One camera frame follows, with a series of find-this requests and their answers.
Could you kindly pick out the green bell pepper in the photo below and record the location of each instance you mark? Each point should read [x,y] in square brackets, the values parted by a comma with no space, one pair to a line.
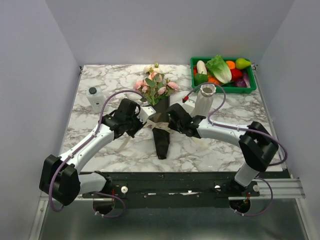
[200,78]

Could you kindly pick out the cream printed ribbon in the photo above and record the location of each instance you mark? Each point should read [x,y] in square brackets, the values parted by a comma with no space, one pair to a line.
[149,124]

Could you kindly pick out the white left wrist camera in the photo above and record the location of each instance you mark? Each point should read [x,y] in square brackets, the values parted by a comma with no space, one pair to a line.
[146,112]

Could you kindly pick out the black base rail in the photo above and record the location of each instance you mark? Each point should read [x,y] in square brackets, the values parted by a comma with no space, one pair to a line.
[177,189]

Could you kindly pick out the clear square bottle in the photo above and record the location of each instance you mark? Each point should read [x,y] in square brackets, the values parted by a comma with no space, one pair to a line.
[96,98]

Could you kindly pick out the green pear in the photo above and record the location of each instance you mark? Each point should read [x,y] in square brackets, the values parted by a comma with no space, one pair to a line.
[242,63]

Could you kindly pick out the peach flower stem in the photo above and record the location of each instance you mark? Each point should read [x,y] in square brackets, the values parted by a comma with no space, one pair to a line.
[155,88]

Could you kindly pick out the white ribbed vase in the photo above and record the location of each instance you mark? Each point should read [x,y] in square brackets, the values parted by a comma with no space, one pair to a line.
[204,100]

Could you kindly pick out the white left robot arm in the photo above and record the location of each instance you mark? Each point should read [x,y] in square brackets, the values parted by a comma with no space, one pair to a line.
[60,176]

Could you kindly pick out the aluminium frame rail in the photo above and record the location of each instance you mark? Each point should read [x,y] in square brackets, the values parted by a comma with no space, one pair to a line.
[282,188]

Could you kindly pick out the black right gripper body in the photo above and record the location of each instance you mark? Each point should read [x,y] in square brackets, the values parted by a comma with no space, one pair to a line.
[175,126]

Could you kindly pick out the green plastic crate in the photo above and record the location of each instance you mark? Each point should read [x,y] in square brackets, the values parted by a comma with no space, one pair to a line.
[229,88]

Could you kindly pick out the black wrapping paper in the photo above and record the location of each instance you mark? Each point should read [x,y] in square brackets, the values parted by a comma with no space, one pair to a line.
[161,137]

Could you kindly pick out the red bell pepper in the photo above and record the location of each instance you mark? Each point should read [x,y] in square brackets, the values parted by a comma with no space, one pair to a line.
[236,74]

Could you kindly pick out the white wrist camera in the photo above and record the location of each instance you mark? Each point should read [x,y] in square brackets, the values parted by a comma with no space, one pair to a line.
[146,112]
[188,105]

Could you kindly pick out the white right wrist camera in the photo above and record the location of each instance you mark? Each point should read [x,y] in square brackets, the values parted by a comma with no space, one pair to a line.
[188,105]

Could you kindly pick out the green lettuce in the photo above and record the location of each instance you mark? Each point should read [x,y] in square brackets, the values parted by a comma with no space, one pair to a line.
[219,69]

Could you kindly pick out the orange carrot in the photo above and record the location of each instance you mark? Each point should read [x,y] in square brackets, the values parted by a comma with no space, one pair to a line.
[211,79]

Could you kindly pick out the orange fruit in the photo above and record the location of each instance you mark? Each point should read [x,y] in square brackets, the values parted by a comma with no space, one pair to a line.
[231,64]

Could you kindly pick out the white radish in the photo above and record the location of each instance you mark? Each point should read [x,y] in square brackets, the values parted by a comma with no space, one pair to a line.
[201,67]

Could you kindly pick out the cream flower stem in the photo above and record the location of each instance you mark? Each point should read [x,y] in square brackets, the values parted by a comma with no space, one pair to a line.
[152,68]

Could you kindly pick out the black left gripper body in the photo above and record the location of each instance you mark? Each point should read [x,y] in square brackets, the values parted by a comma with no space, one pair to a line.
[134,125]

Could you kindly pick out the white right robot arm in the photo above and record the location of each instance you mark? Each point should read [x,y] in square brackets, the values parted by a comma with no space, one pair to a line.
[258,147]

